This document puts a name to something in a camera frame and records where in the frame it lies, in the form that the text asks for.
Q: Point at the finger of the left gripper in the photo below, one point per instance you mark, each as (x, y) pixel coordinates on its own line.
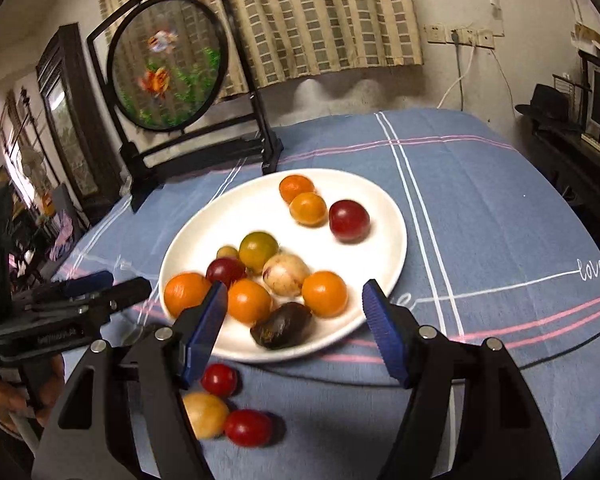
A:
(101, 306)
(74, 288)

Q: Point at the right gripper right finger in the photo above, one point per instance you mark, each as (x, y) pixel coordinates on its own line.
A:
(394, 329)

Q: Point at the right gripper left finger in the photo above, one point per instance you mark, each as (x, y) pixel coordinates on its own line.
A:
(198, 328)

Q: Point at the large mandarin orange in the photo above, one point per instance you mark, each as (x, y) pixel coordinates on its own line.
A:
(184, 291)

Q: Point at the dark red plum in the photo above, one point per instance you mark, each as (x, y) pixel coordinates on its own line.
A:
(226, 270)

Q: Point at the small tan longan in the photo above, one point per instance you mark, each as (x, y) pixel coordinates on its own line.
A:
(227, 251)

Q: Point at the pale yellow round fruit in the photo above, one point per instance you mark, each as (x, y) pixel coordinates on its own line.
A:
(206, 413)

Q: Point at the wrinkled dark passion fruit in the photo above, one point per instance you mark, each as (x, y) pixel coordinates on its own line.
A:
(285, 327)

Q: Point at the yellow green fruit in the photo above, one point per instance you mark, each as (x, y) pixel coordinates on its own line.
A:
(256, 249)

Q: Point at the speckled pale yellow fruit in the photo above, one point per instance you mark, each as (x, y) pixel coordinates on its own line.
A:
(285, 274)

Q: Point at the red tomato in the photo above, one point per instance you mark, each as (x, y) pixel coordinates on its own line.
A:
(220, 380)
(249, 428)

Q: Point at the round orange fruit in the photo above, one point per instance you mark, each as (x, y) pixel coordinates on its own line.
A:
(308, 209)

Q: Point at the left hand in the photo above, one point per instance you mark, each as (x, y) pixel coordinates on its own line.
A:
(12, 401)

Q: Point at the white oval plate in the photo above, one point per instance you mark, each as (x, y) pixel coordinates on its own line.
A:
(295, 250)

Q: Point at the blue plaid tablecloth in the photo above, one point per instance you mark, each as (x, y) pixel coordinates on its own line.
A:
(450, 220)

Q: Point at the dark framed picture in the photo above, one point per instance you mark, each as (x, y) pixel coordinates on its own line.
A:
(76, 127)

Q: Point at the round fish screen stand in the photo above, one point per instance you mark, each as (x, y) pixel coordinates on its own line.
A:
(161, 65)

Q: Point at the black desk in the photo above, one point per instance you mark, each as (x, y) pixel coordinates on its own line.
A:
(570, 151)

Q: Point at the black hat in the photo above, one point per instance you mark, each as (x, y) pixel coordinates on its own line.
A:
(546, 103)

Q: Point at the wall power strip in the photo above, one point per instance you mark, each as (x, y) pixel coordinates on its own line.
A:
(462, 36)

